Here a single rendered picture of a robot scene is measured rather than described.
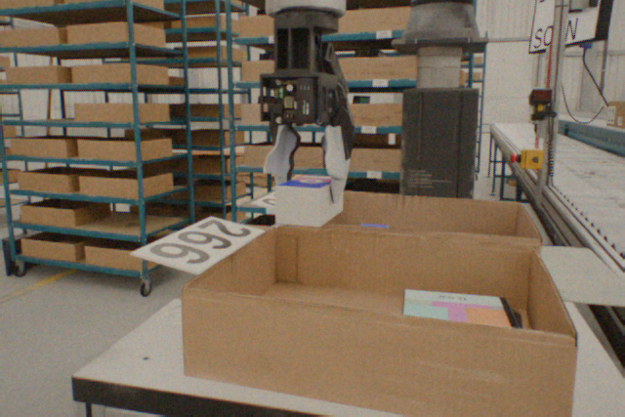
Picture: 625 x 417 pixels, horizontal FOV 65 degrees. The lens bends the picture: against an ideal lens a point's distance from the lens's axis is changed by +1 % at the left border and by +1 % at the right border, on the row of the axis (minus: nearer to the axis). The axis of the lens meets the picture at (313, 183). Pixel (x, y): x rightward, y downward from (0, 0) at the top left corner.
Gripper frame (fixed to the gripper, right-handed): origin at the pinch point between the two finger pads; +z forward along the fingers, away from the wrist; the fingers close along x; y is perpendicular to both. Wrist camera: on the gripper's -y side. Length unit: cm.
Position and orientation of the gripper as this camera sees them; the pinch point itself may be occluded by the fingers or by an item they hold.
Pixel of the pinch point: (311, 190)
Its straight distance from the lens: 60.6
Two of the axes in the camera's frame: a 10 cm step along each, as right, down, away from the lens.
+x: 9.5, 0.6, -3.2
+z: -0.1, 9.9, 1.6
